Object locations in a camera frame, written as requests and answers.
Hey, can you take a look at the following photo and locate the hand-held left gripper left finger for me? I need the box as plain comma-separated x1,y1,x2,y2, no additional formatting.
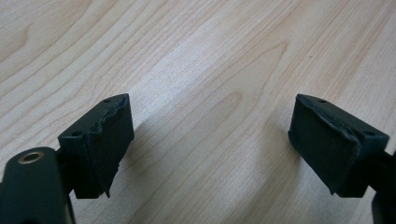
57,92,135,200

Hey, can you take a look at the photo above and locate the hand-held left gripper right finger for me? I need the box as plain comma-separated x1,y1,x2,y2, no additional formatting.
288,93,390,199

